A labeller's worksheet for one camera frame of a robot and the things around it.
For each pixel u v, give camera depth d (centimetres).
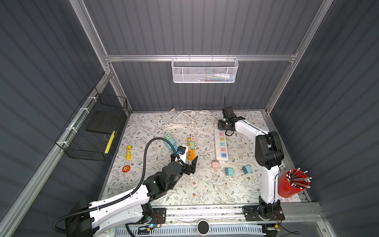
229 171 87
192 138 96
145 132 108
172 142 94
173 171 57
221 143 99
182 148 62
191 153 94
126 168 89
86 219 41
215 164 91
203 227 66
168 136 96
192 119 111
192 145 92
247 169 87
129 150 96
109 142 69
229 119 79
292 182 68
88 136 72
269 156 56
